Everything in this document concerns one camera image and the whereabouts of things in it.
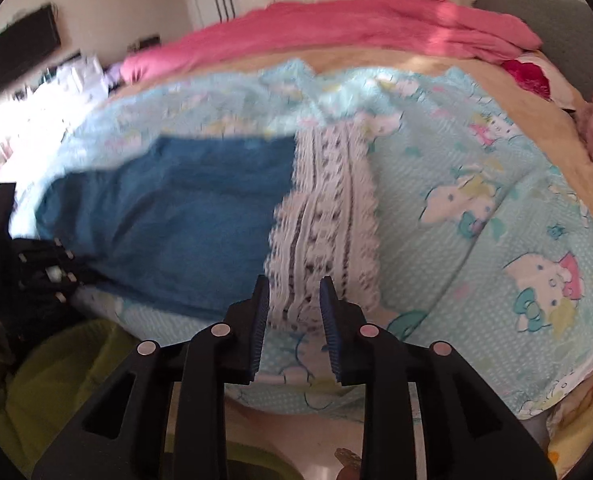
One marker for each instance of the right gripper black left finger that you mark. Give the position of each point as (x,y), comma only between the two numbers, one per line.
(120,432)

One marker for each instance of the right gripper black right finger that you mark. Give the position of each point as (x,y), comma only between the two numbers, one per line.
(428,413)

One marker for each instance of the blue denim pants lace trim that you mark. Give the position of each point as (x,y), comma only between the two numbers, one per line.
(189,226)

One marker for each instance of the green sleeve forearm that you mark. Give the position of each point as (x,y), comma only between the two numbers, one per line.
(38,399)

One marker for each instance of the Hello Kitty light blue blanket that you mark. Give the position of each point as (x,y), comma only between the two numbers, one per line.
(482,241)

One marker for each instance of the white drawer dresser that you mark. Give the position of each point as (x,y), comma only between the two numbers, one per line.
(77,84)

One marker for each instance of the tan bed sheet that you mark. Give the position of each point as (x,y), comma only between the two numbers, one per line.
(551,129)

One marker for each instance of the grey quilted headboard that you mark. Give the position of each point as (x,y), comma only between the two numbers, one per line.
(566,29)

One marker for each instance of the pink duvet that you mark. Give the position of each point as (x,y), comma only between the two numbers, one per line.
(427,27)

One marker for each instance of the black wall television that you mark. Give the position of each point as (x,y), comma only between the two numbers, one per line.
(27,42)

